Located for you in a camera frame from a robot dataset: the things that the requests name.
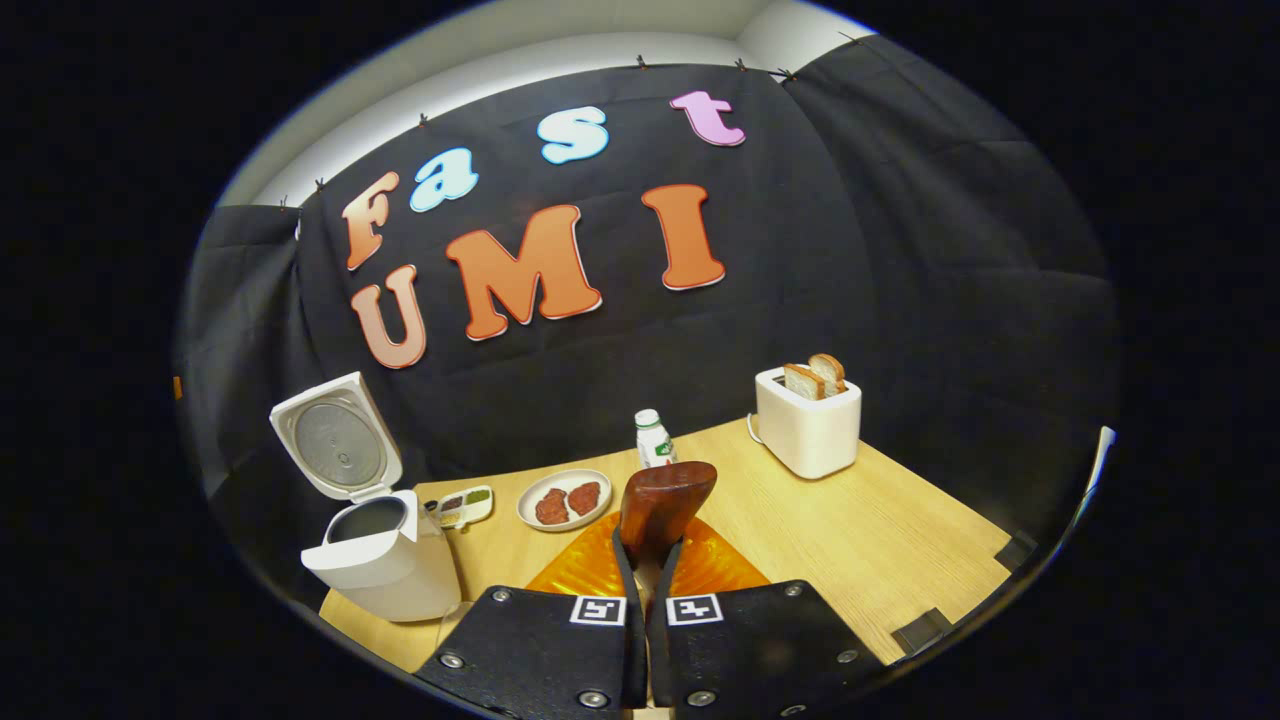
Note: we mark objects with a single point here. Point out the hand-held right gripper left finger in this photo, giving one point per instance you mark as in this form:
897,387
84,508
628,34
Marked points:
540,650

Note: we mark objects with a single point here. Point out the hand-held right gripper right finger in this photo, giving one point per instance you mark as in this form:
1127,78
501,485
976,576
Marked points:
750,650

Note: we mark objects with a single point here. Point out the brown wooden spoon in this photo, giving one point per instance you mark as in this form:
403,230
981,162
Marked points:
660,505

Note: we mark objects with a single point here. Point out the white rice cooker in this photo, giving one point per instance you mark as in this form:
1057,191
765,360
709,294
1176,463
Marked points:
385,570

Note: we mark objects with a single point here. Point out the red meat piece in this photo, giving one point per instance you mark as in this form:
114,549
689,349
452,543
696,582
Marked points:
551,507
584,498

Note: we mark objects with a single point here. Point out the small white condiment dish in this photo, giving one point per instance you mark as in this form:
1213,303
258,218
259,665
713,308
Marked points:
465,505

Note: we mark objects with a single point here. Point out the white oval plate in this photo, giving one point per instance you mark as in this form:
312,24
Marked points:
563,480

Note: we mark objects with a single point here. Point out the black table clamp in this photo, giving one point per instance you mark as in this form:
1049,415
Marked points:
1018,550
922,630

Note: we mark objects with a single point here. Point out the white toaster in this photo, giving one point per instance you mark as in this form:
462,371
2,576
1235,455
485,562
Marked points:
810,435

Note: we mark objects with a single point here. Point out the white bottle green label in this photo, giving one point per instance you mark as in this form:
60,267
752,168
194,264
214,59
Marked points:
655,445

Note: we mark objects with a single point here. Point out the black backdrop cloth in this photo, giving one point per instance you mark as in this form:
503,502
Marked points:
850,280

